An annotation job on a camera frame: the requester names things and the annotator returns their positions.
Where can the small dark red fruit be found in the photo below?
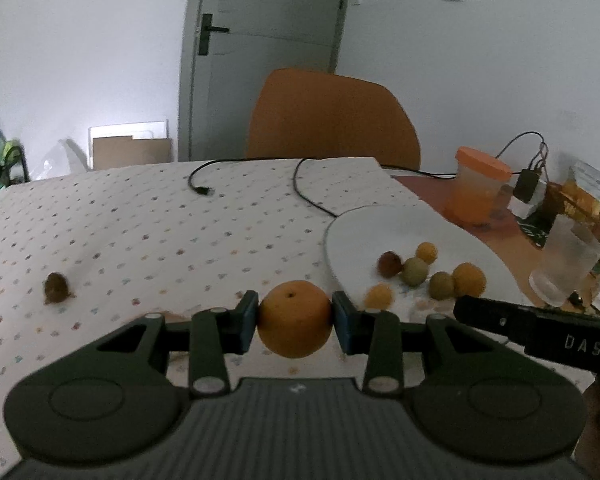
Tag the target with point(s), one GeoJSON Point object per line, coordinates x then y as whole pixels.
{"type": "Point", "coordinates": [389, 265]}

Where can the pale green round fruit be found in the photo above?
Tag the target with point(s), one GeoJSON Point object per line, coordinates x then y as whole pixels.
{"type": "Point", "coordinates": [441, 286]}

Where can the orange lid plastic jar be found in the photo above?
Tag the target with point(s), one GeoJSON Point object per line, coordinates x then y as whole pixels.
{"type": "Point", "coordinates": [478, 181]}

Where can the dark brown round fruit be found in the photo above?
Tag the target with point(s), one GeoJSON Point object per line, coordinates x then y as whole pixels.
{"type": "Point", "coordinates": [56, 289]}

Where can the cardboard and white board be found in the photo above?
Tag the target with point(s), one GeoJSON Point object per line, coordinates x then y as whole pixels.
{"type": "Point", "coordinates": [131, 144]}

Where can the white round plate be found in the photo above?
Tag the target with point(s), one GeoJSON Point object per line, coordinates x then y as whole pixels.
{"type": "Point", "coordinates": [402, 258]}

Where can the small orange kumquat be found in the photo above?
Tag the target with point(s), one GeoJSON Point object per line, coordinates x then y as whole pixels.
{"type": "Point", "coordinates": [427, 252]}

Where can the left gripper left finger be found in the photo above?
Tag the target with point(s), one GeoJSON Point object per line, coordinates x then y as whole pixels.
{"type": "Point", "coordinates": [215, 333]}

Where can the large orange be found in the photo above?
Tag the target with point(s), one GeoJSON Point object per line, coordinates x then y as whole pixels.
{"type": "Point", "coordinates": [469, 280]}
{"type": "Point", "coordinates": [294, 319]}

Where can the small green fruit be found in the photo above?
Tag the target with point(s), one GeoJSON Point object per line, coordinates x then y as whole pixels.
{"type": "Point", "coordinates": [414, 272]}

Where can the yellow snack packet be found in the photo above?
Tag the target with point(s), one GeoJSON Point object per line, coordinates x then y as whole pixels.
{"type": "Point", "coordinates": [581, 192]}

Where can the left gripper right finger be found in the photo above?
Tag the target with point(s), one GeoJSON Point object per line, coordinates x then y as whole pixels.
{"type": "Point", "coordinates": [376, 335]}

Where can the black power adapter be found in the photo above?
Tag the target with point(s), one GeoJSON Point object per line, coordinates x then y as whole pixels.
{"type": "Point", "coordinates": [526, 184]}

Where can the dotted white tablecloth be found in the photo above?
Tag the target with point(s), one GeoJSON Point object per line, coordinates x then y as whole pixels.
{"type": "Point", "coordinates": [171, 238]}

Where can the small orange fruit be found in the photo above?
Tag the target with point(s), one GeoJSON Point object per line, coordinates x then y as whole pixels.
{"type": "Point", "coordinates": [379, 297]}

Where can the grey door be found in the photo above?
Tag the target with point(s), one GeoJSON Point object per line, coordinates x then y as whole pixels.
{"type": "Point", "coordinates": [218, 91]}

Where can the black door handle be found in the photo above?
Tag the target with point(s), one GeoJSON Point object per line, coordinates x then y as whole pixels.
{"type": "Point", "coordinates": [207, 28]}

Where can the orange chair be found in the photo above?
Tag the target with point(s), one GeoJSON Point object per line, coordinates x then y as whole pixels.
{"type": "Point", "coordinates": [302, 113]}

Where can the frosted drinking glass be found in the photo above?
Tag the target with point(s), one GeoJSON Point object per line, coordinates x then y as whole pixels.
{"type": "Point", "coordinates": [568, 256]}

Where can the black storage rack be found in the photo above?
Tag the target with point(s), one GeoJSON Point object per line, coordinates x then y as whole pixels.
{"type": "Point", "coordinates": [13, 166]}

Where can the orange patterned table mat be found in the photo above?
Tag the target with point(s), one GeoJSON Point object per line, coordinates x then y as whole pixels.
{"type": "Point", "coordinates": [501, 234]}

